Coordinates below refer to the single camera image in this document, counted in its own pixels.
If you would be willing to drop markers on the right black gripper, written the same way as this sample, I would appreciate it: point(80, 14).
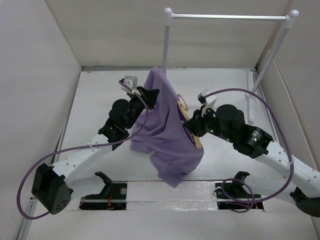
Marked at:
point(196, 126)

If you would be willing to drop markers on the white clothes rack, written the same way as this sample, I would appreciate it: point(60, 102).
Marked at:
point(252, 83)

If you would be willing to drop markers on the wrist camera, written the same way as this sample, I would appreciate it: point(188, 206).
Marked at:
point(129, 84)
point(207, 101)

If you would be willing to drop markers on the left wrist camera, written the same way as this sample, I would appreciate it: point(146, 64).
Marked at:
point(129, 84)

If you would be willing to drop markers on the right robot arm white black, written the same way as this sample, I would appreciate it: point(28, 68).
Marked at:
point(300, 184)

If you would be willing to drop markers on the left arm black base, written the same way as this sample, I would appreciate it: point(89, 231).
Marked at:
point(112, 197)

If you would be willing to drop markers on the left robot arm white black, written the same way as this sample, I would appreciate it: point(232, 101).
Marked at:
point(52, 184)

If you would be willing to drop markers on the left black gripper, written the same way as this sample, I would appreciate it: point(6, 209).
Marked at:
point(150, 95)

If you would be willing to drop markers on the purple t shirt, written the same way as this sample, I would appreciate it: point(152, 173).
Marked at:
point(161, 131)

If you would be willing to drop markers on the wooden clothes hanger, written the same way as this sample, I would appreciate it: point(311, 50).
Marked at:
point(184, 108)

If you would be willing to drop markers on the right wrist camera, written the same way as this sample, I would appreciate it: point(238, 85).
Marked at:
point(207, 101)

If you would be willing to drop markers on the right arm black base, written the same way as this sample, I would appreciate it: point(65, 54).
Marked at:
point(238, 191)

